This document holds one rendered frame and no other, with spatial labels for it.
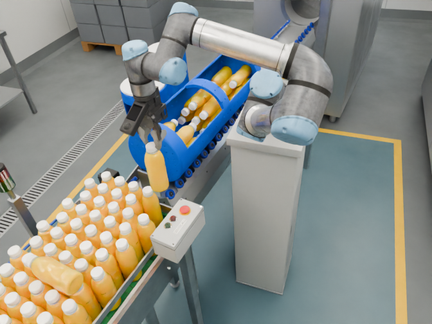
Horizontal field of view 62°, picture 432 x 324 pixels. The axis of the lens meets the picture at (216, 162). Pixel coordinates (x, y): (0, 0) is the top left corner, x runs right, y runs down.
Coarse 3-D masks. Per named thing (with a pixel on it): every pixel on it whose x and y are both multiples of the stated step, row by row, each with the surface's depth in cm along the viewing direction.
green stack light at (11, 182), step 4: (8, 180) 134; (12, 180) 136; (0, 184) 132; (4, 184) 133; (8, 184) 134; (12, 184) 136; (0, 188) 133; (4, 188) 134; (8, 188) 135; (12, 188) 136; (0, 192) 135; (4, 192) 135
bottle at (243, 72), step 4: (240, 68) 204; (244, 68) 204; (248, 68) 205; (236, 72) 202; (240, 72) 201; (244, 72) 202; (248, 72) 204; (232, 76) 199; (236, 76) 198; (240, 76) 198; (244, 76) 201; (248, 76) 208; (232, 80) 197; (236, 80) 197; (240, 80) 198; (244, 80) 203; (240, 84) 200
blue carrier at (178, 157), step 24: (216, 72) 217; (216, 96) 172; (240, 96) 188; (168, 120) 183; (216, 120) 170; (144, 144) 154; (168, 144) 146; (192, 144) 155; (144, 168) 165; (168, 168) 156
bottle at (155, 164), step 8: (152, 152) 123; (160, 152) 125; (152, 160) 123; (160, 160) 124; (152, 168) 125; (160, 168) 126; (152, 176) 127; (160, 176) 128; (152, 184) 131; (160, 184) 130; (168, 184) 134
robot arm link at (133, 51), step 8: (136, 40) 103; (128, 48) 99; (136, 48) 99; (144, 48) 100; (128, 56) 100; (136, 56) 100; (128, 64) 102; (136, 64) 100; (128, 72) 104; (136, 72) 102; (136, 80) 105; (144, 80) 105
